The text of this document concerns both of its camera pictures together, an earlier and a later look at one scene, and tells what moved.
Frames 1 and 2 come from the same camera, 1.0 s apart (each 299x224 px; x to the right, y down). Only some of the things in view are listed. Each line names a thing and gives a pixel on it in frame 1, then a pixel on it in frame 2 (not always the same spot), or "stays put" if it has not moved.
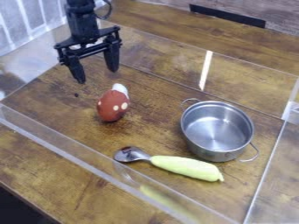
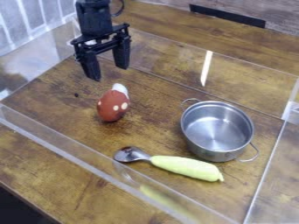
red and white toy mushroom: [113, 103] stays put
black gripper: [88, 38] -> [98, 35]
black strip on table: [227, 16] stays put
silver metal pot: [217, 129] stays put
